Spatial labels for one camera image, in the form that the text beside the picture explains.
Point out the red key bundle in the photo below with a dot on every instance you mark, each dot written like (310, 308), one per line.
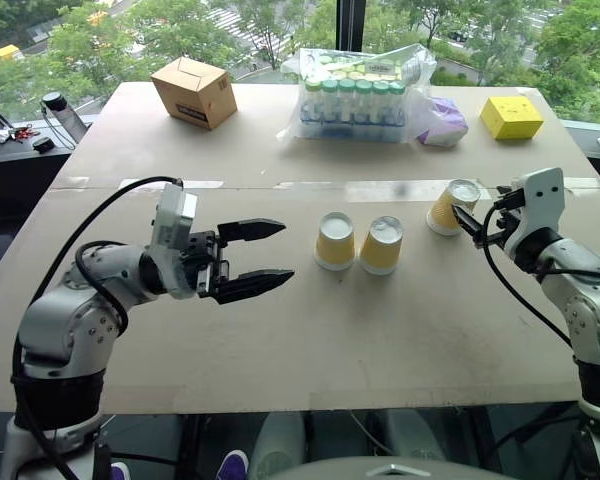
(25, 133)

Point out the grey rounded robot body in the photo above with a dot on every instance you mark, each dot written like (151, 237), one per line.
(390, 472)

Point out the dark water bottle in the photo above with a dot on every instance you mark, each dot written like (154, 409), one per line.
(65, 112)

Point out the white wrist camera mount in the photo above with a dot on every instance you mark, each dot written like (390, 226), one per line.
(542, 200)
(172, 225)

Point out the black round cap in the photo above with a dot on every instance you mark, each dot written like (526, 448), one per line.
(43, 145)

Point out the white robot leg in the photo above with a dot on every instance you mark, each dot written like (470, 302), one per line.
(415, 435)
(280, 442)

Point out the purple white packet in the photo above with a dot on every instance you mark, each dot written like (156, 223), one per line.
(445, 125)

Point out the clear plastic bag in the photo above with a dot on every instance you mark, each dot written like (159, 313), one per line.
(415, 80)

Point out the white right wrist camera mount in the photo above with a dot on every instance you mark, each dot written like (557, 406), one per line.
(542, 200)

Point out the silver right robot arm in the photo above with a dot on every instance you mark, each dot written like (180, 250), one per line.
(580, 280)

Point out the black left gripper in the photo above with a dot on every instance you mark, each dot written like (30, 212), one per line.
(205, 260)

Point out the purple shoe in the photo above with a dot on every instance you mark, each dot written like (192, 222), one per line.
(120, 471)
(232, 465)

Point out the black window frame post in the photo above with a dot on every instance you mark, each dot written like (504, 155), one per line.
(351, 25)

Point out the yellow paper cup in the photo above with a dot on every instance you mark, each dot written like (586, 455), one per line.
(447, 210)
(336, 242)
(382, 247)

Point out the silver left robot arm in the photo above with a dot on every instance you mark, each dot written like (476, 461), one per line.
(70, 320)

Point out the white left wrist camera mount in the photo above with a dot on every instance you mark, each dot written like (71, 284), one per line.
(172, 225)

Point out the yellow box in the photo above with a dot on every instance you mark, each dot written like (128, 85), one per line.
(512, 117)

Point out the white crumpled paper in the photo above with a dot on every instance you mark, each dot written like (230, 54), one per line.
(2, 135)

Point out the blue tube rack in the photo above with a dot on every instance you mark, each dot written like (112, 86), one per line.
(350, 117)

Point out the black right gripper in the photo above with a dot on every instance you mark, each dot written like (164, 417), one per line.
(497, 230)

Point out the brown cardboard box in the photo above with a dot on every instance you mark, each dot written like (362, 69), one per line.
(195, 92)

